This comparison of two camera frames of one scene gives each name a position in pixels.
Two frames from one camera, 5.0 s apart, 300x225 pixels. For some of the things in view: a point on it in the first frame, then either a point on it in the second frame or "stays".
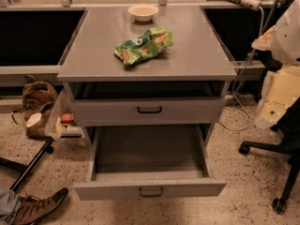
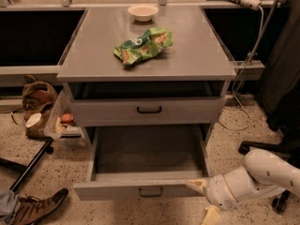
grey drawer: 148,162 stays
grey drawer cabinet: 185,85 stays
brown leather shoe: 32,208 stays
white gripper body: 287,42 → 217,191
